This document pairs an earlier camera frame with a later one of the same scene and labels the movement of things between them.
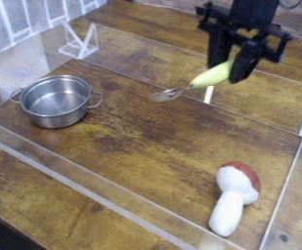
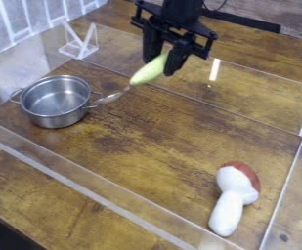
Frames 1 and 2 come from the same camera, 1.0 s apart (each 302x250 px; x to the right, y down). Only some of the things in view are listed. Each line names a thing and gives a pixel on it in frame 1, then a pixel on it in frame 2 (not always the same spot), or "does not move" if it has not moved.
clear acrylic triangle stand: [80, 49] does not move
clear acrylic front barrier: [153, 217] does not move
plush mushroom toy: [240, 185] does not move
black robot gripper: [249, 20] to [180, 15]
